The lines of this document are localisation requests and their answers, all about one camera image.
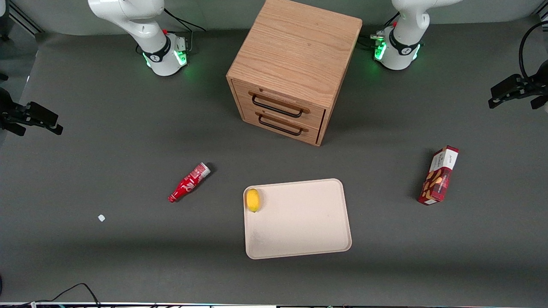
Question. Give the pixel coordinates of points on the red cookie box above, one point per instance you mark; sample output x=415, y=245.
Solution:
x=439, y=177

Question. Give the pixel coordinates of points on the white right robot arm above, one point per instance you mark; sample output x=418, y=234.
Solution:
x=141, y=25

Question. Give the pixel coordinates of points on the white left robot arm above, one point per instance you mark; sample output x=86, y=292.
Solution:
x=404, y=25

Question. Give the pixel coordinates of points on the beige plastic tray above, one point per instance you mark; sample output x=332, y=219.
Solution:
x=299, y=222

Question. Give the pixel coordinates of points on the wooden drawer front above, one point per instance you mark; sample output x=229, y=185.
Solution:
x=314, y=115
x=250, y=117

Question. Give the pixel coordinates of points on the yellow lemon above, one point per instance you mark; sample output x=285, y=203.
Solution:
x=253, y=199

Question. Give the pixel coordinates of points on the red cola bottle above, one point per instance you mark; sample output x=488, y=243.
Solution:
x=188, y=183

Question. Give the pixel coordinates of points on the wooden drawer cabinet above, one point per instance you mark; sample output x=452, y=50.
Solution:
x=295, y=47

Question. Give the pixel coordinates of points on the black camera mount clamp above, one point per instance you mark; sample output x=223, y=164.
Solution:
x=516, y=90
x=32, y=115

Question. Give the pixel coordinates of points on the metal frame rail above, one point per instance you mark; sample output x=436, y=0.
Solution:
x=23, y=17

